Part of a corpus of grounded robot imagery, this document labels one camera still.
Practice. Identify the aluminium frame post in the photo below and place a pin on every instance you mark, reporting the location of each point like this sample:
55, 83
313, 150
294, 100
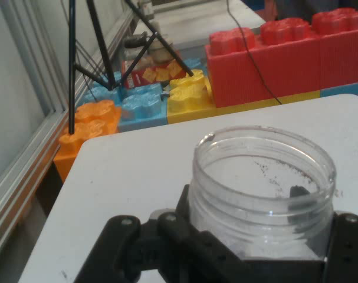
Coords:
37, 67

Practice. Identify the aluminium wall rail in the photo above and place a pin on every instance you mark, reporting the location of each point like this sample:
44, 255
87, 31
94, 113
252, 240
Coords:
19, 177

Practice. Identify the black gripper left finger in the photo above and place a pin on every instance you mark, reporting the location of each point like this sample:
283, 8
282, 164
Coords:
167, 250

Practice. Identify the orange foam block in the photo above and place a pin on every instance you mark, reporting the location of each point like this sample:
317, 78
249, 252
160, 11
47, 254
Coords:
90, 118

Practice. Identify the black tripod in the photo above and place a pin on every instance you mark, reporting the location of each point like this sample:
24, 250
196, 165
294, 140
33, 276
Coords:
72, 59

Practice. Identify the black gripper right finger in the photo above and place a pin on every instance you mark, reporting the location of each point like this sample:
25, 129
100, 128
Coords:
348, 250

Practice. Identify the clear plastic jar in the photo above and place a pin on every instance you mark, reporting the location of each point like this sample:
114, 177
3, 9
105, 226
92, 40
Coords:
255, 224

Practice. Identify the red snack box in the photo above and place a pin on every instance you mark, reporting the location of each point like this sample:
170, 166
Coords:
137, 78

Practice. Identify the grey side table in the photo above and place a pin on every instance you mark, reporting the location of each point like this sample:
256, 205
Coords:
196, 23

